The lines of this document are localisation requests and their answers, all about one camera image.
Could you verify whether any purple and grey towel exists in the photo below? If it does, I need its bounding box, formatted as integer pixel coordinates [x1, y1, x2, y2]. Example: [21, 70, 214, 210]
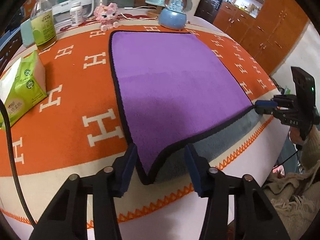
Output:
[109, 31, 261, 185]

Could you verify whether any right hand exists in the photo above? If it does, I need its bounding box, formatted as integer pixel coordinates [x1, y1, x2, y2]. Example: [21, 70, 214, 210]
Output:
[289, 127, 312, 146]

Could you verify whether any orange H-pattern tablecloth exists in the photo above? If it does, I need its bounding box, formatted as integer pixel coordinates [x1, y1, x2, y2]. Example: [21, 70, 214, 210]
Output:
[0, 22, 282, 229]

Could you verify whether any blue snow globe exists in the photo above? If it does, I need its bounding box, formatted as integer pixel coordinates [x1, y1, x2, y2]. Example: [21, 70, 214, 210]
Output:
[158, 0, 193, 30]

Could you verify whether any green tissue pack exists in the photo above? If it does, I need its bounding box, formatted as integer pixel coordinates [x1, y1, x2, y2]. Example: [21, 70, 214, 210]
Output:
[1, 51, 47, 125]

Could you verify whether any pink block cat figure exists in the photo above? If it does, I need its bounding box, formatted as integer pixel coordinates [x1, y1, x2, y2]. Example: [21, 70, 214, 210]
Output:
[94, 3, 119, 32]

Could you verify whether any white pill bottle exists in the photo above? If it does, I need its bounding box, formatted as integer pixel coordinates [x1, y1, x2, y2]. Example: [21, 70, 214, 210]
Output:
[69, 2, 84, 27]

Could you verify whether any green label glass bottle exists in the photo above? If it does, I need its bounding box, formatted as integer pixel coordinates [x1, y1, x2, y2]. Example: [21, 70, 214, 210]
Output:
[30, 0, 57, 51]

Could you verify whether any wooden wall cabinet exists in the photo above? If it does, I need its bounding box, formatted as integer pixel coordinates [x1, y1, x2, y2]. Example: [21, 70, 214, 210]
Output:
[213, 0, 309, 74]

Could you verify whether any black cable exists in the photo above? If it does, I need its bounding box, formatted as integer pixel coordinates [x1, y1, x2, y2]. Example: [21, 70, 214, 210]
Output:
[0, 99, 38, 227]

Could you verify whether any white power cable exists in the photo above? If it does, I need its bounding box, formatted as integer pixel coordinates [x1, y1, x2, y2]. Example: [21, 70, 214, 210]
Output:
[117, 4, 161, 21]

